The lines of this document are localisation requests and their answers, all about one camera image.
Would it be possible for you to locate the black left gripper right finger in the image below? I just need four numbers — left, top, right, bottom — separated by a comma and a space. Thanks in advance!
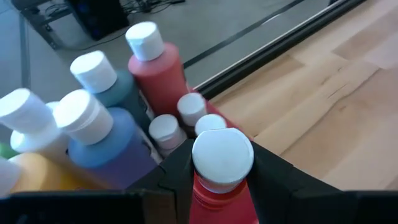
247, 142, 398, 224

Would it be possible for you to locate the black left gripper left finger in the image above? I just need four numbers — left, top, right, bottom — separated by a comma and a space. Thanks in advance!
0, 139, 195, 224

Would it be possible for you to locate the large purple paint bottle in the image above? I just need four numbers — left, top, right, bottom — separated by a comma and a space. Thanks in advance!
52, 89, 159, 190

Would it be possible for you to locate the small grey paint bottle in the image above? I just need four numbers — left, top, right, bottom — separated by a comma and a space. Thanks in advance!
148, 114, 188, 157

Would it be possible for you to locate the small red paint bottle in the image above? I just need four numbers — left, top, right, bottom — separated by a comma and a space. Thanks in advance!
188, 128, 259, 224

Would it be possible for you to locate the large yellow paint bottle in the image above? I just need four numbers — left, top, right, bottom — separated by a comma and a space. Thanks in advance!
0, 88, 105, 193

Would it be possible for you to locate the small dark brown paint bottle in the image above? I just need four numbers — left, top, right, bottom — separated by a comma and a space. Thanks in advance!
177, 92, 208, 138

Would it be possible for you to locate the large black paint bottle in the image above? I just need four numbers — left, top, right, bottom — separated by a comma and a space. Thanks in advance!
70, 50, 152, 133

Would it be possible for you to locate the large red paint bottle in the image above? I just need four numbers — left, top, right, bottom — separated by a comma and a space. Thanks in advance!
125, 21, 190, 116

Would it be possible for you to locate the large green paint bottle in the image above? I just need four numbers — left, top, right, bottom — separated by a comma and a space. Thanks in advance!
0, 142, 20, 160

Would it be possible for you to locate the black computer tower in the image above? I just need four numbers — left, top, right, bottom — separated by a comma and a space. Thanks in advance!
67, 0, 130, 41

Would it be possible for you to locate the black equipment stand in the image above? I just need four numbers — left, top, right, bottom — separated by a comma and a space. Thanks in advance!
12, 0, 74, 51

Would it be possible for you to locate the black aluminium table frame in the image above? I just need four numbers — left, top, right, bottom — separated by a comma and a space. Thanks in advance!
183, 0, 368, 100

